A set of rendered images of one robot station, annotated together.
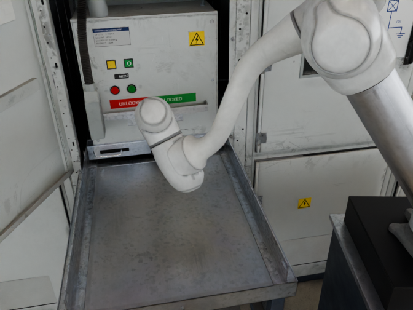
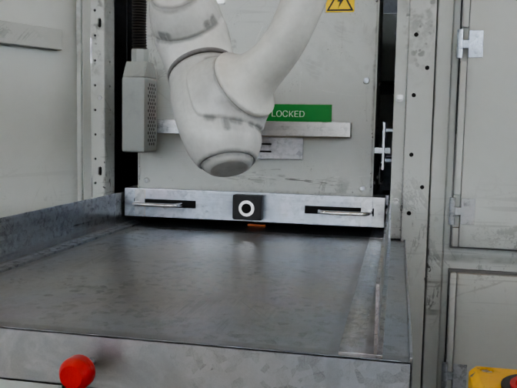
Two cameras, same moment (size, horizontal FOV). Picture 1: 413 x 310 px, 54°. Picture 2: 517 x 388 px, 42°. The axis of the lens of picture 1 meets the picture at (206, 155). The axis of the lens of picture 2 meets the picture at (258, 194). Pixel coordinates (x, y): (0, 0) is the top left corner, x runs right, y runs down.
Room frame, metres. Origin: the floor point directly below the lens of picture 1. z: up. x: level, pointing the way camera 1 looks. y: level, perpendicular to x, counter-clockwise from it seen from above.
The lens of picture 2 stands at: (0.14, -0.32, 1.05)
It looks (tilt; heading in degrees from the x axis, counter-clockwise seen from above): 5 degrees down; 22
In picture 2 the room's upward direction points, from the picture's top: 1 degrees clockwise
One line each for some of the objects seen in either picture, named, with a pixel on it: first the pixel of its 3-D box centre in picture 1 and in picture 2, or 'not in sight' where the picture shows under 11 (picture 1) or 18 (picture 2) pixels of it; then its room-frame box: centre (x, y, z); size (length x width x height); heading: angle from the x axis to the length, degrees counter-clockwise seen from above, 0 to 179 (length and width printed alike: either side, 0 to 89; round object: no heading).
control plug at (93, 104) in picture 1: (94, 112); (140, 107); (1.29, 0.39, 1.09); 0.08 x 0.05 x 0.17; 10
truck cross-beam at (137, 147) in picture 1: (157, 143); (251, 205); (1.41, 0.20, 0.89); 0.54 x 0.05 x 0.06; 100
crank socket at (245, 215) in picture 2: not in sight; (248, 207); (1.37, 0.19, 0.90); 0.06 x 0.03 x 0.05; 100
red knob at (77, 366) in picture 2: not in sight; (81, 369); (0.66, 0.07, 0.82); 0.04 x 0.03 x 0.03; 10
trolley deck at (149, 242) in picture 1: (169, 221); (194, 284); (1.02, 0.13, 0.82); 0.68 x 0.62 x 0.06; 10
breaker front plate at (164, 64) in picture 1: (152, 85); (252, 80); (1.39, 0.19, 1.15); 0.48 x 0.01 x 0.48; 100
